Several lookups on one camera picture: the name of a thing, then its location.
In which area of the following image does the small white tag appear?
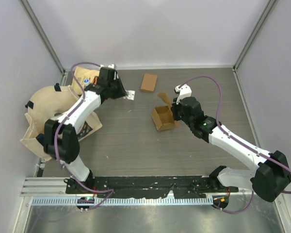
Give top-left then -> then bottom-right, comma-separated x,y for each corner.
123,90 -> 135,100

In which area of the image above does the large cardboard box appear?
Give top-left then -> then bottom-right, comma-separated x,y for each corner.
151,92 -> 180,131

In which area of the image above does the small cardboard box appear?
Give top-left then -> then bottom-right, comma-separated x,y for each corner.
140,73 -> 158,93

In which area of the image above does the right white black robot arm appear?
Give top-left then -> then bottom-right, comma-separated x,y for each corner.
171,97 -> 291,202

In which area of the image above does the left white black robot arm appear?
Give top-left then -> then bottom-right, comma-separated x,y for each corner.
43,67 -> 127,194

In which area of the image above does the clear plastic water bottle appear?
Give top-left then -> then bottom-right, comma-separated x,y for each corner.
83,79 -> 91,89

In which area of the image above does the beige orange snack bag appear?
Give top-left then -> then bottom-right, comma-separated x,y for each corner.
71,66 -> 99,95

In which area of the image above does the beige canvas tote bag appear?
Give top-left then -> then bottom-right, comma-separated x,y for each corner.
19,82 -> 103,161

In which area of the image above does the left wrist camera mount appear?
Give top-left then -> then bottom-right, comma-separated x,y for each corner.
99,64 -> 117,72

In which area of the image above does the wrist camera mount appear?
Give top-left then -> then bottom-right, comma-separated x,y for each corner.
99,64 -> 117,72
174,84 -> 192,104

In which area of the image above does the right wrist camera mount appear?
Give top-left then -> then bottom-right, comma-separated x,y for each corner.
174,84 -> 192,104

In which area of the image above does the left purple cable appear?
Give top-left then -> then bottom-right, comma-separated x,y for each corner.
54,62 -> 114,210

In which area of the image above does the purple cable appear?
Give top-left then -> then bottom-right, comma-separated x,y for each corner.
178,75 -> 291,214
54,62 -> 114,210

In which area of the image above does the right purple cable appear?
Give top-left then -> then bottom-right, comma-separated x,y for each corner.
178,75 -> 291,214

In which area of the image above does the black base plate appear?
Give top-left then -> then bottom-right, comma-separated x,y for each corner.
65,175 -> 240,199

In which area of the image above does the left aluminium frame post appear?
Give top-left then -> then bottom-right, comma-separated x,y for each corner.
19,0 -> 65,75

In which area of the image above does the aluminium frame post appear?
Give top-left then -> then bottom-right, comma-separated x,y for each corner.
19,0 -> 65,75
233,0 -> 278,72

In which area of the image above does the white slotted cable duct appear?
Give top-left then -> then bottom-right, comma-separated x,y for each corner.
32,196 -> 213,206

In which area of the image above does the right aluminium frame post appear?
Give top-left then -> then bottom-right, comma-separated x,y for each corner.
233,0 -> 278,72

